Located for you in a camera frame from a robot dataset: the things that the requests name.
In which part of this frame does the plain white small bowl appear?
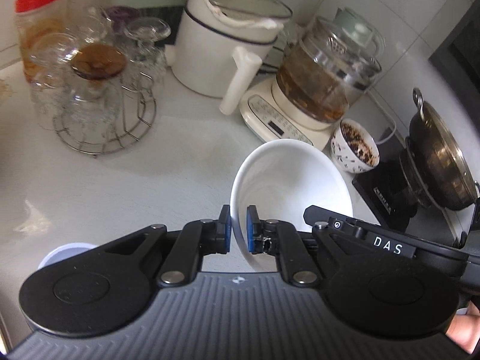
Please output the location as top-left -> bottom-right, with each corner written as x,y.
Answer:
230,139 -> 353,272

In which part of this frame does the white blue small bowl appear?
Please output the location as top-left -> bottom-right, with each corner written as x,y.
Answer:
37,242 -> 97,270

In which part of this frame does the person's right hand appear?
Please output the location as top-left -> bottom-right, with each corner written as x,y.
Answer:
446,302 -> 480,354

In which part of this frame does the steel wok with lid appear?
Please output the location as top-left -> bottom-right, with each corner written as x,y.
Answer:
400,88 -> 479,211

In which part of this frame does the black induction cooker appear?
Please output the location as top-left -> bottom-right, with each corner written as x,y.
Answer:
351,159 -> 480,248

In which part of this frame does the cream electric kettle base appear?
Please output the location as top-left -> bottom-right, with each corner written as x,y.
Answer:
238,76 -> 337,150

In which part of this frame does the cup with tea leaves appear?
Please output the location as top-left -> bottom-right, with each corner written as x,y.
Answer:
330,119 -> 380,174

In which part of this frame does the glass tea kettle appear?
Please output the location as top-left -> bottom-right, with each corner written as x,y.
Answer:
272,7 -> 386,131

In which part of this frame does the white electric cooking pot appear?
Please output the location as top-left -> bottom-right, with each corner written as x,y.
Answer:
165,0 -> 293,115

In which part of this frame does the red-lid plastic jar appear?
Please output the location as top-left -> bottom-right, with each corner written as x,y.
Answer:
15,0 -> 65,82

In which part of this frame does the wire rack with glass cups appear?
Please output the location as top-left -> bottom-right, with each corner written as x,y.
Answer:
30,7 -> 171,157

